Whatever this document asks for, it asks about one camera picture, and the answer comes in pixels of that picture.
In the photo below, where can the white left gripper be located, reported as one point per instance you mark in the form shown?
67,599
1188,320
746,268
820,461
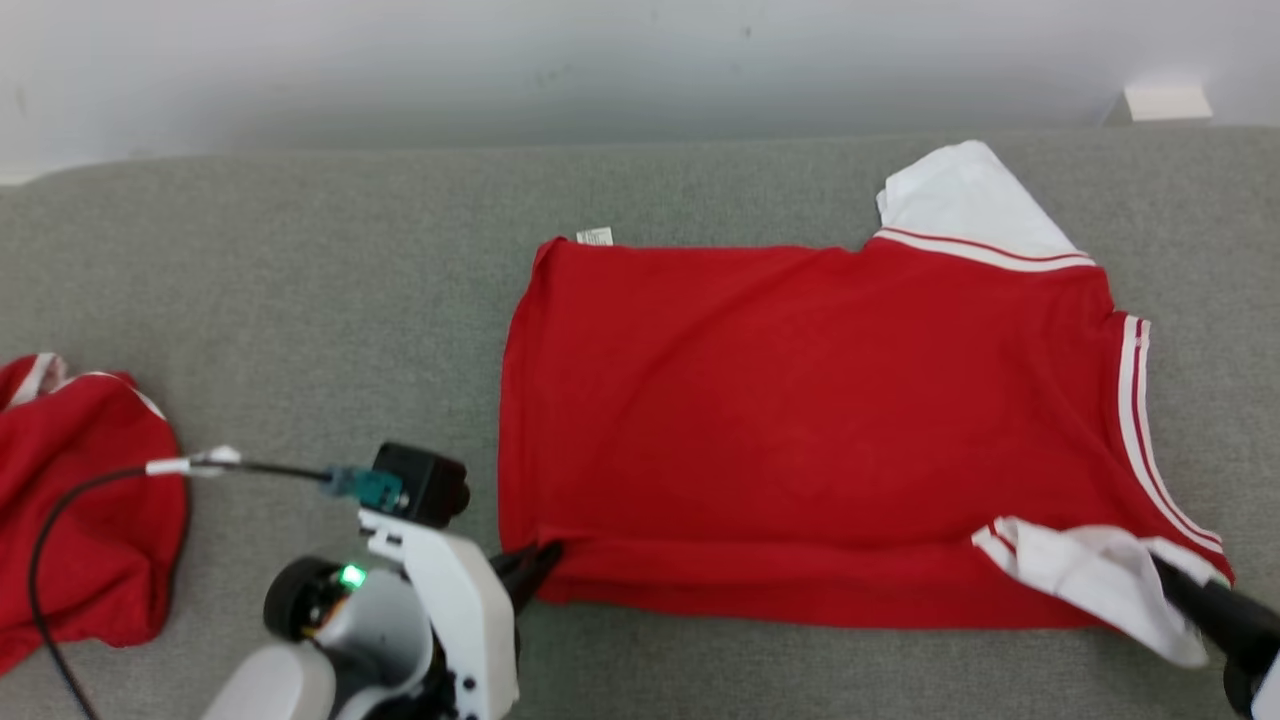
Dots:
455,600

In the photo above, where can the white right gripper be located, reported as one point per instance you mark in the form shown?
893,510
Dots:
1258,690

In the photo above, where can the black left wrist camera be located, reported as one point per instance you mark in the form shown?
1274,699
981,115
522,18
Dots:
425,485

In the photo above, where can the red shorts with white stripe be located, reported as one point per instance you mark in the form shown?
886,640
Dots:
110,570

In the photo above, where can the red jersey with white trim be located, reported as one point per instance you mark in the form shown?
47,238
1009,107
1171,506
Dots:
800,420

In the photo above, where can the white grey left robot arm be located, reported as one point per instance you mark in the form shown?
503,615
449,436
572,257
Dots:
290,690

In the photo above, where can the white wall block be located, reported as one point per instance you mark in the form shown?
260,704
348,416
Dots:
1168,103

